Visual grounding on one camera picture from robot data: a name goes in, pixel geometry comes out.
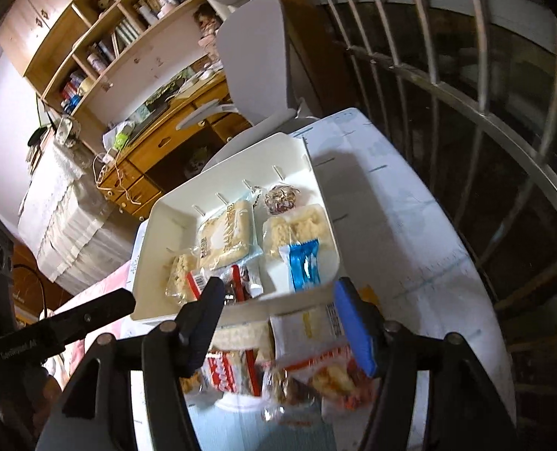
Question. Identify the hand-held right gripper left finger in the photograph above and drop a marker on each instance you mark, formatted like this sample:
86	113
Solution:
203	333

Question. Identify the white plastic storage bin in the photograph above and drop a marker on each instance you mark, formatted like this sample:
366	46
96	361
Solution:
184	211

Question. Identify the white lace furniture cover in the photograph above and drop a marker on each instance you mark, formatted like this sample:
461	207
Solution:
71	216

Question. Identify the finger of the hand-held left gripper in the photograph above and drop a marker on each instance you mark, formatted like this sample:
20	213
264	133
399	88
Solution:
95	310

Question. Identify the brown chocolate snack packet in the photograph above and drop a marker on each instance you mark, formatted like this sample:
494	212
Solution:
240	284

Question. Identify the wooden wall cabinet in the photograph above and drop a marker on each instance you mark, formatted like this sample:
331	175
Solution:
48	0

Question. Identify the wooden bookshelf hutch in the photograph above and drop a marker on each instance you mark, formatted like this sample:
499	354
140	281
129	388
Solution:
142	61

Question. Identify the yellow white snack packet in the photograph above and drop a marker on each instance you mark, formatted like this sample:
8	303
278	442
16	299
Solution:
302	324

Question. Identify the brown walnut cluster packet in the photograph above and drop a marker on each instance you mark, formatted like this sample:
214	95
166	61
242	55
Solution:
280	197

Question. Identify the blue wafer snack packet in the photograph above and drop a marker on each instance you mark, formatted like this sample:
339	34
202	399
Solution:
302	263

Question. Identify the green tissue box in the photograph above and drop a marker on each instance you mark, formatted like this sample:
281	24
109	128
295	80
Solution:
121	136

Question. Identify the grey office chair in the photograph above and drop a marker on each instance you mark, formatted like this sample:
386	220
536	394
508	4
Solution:
255	56

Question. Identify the mixed nuts clear packet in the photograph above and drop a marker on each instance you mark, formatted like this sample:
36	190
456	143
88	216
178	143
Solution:
283	387

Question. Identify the metal window grille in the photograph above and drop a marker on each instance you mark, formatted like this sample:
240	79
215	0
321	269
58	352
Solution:
428	80

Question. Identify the red white snack packet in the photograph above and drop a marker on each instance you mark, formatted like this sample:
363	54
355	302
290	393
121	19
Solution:
334	378

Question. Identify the large toast bread packet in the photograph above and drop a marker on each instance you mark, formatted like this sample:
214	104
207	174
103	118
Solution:
224	235

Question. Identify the rice crispy snack packet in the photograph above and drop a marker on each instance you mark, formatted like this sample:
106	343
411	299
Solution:
245	336
179	275
297	228

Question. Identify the person's left hand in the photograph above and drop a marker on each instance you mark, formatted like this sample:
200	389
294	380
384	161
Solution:
43	392

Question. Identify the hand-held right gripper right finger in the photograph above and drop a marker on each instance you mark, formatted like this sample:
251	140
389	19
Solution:
356	333

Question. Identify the doll figure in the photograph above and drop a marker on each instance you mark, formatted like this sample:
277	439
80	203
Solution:
208	23

